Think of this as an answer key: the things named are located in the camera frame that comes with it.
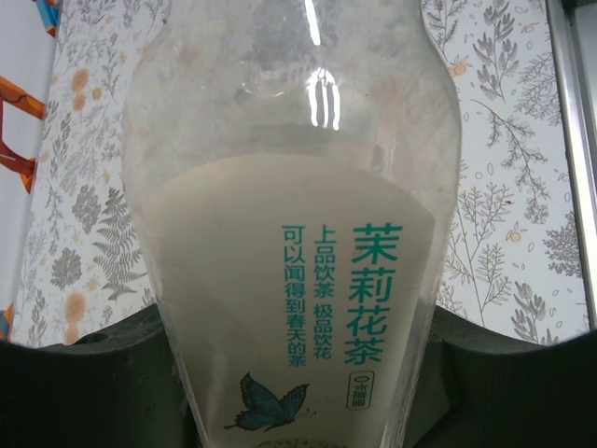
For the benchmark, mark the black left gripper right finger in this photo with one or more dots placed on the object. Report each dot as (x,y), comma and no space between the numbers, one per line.
(513,396)

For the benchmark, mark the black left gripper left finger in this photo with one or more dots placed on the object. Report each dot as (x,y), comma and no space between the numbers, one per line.
(70,396)

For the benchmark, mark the floral printed table cover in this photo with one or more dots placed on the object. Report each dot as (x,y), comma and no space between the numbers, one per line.
(513,186)

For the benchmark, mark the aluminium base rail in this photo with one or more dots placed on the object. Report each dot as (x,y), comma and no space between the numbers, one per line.
(573,140)

